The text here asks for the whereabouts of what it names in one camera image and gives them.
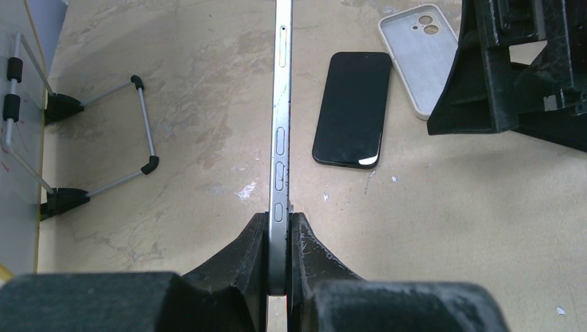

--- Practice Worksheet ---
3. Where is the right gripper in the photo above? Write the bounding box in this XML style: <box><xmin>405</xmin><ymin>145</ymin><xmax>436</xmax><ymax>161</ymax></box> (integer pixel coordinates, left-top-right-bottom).
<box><xmin>427</xmin><ymin>1</ymin><xmax>586</xmax><ymax>151</ymax></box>

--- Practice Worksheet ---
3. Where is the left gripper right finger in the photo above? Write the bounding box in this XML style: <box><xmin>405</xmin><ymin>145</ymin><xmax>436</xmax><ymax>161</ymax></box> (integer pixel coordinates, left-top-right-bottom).
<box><xmin>289</xmin><ymin>213</ymin><xmax>509</xmax><ymax>331</ymax></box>

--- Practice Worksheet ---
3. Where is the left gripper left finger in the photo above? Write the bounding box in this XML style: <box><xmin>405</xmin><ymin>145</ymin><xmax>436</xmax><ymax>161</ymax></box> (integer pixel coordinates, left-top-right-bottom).
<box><xmin>1</xmin><ymin>213</ymin><xmax>268</xmax><ymax>331</ymax></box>

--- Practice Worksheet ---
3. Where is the metal whiteboard stand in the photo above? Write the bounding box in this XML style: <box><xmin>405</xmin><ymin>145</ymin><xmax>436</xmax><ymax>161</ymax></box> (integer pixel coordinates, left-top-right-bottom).
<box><xmin>0</xmin><ymin>30</ymin><xmax>161</xmax><ymax>222</ymax></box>

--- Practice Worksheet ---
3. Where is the yellow framed whiteboard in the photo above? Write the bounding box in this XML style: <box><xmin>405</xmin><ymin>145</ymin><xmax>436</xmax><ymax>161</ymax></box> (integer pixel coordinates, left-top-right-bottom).
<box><xmin>1</xmin><ymin>1</ymin><xmax>68</xmax><ymax>281</ymax></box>

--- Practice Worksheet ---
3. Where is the black smartphone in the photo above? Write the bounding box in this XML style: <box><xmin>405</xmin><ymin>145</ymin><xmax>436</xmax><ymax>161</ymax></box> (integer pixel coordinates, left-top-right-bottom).
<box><xmin>311</xmin><ymin>52</ymin><xmax>392</xmax><ymax>169</ymax></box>

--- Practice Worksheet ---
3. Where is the white phone case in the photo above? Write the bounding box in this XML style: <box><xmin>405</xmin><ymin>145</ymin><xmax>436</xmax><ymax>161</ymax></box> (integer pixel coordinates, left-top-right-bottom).
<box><xmin>378</xmin><ymin>3</ymin><xmax>458</xmax><ymax>121</ymax></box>

